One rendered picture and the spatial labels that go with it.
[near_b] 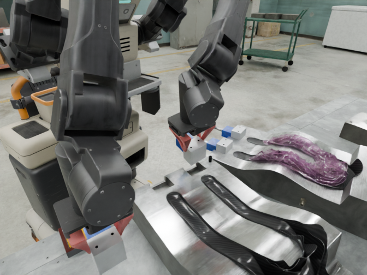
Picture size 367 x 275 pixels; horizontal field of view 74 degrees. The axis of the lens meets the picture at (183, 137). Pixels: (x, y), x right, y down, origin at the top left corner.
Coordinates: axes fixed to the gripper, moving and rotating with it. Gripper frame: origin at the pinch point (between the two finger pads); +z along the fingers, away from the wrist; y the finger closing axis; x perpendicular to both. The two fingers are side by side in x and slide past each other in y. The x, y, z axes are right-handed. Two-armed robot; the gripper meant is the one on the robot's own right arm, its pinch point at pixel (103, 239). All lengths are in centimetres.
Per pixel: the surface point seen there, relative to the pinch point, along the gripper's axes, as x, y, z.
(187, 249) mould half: -6.7, 13.1, 6.4
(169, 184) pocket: 11.9, 21.3, 7.9
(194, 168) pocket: 13.0, 30.9, 8.0
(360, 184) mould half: -19, 56, 3
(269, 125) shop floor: 104, 216, 95
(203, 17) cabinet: 471, 429, 29
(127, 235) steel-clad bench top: 9.3, 7.2, 15.1
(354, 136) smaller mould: -5, 96, 11
